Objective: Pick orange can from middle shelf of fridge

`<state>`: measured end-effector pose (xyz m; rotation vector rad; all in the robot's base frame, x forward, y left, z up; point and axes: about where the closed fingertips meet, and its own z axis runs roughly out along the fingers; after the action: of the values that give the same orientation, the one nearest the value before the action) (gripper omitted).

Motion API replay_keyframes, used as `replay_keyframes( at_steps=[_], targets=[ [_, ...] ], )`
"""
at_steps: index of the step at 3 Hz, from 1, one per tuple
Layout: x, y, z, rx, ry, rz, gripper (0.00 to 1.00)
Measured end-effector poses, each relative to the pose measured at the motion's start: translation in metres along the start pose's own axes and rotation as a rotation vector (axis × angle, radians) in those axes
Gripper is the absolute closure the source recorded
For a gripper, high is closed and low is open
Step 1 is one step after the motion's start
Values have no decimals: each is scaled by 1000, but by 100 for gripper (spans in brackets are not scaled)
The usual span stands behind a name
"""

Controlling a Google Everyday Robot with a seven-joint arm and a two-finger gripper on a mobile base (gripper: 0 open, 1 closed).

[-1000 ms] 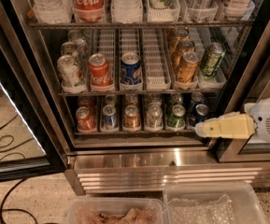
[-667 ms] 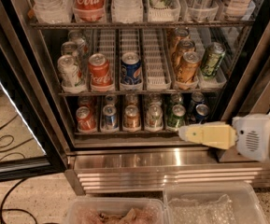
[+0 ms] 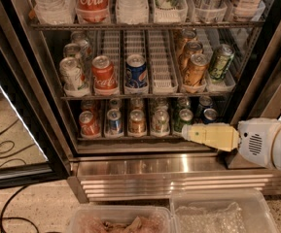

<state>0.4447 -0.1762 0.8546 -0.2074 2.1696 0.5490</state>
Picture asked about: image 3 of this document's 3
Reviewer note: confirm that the empty white shelf tray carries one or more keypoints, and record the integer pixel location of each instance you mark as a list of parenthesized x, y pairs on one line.
[(163, 75)]

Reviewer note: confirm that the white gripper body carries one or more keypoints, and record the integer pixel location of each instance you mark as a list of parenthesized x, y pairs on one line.
[(256, 143)]

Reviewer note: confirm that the clear water bottle centre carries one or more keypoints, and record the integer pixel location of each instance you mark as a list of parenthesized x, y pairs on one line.
[(132, 11)]

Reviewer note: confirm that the blue Pepsi can middle shelf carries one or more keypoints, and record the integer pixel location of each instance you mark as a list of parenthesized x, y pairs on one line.
[(136, 71)]

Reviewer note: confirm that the orange soda can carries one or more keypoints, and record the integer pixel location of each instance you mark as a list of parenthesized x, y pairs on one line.
[(196, 67), (184, 36), (190, 48)]

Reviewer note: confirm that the blue Pepsi can bottom right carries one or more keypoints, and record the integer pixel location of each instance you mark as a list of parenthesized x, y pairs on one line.
[(209, 115)]

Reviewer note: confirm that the clear water bottle left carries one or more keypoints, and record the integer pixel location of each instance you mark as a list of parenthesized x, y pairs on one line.
[(55, 12)]

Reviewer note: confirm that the front white soda can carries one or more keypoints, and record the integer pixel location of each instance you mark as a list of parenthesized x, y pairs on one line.
[(72, 73)]

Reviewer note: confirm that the red Coca-Cola bottle top shelf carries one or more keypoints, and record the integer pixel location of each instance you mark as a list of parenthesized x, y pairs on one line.
[(93, 10)]

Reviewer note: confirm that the clear bin with bubble wrap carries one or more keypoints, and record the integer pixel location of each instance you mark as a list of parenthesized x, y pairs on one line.
[(222, 211)]

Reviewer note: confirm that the clear bin with brown items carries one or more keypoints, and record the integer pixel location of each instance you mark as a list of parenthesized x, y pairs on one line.
[(121, 219)]

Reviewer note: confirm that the white green can bottom shelf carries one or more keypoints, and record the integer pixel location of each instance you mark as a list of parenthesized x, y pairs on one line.
[(160, 122)]

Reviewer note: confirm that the open glass fridge door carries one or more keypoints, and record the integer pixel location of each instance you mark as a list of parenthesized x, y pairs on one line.
[(32, 144)]

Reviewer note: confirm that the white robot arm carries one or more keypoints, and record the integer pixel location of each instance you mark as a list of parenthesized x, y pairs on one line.
[(257, 140)]

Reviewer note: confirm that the steel fridge cabinet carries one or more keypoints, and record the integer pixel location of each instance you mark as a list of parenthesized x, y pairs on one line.
[(107, 170)]

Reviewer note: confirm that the white soda can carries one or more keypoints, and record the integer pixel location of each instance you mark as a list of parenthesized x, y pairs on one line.
[(81, 38), (72, 73), (72, 50)]

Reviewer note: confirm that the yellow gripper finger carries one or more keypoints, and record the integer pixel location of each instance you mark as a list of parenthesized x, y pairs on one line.
[(220, 136)]

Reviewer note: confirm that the red can bottom shelf front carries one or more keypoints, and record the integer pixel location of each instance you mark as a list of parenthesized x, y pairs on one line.
[(89, 124)]

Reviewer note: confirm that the clear water bottle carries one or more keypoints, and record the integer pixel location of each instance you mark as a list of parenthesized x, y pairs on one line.
[(55, 12), (132, 11)]

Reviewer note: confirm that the green soda can middle shelf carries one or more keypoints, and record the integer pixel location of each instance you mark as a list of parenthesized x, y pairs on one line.
[(220, 61)]

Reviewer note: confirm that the orange can bottom shelf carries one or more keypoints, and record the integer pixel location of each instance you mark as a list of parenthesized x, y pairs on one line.
[(137, 122)]

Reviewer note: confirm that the red Coca-Cola can middle shelf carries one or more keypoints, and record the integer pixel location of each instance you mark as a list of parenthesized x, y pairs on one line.
[(104, 73)]

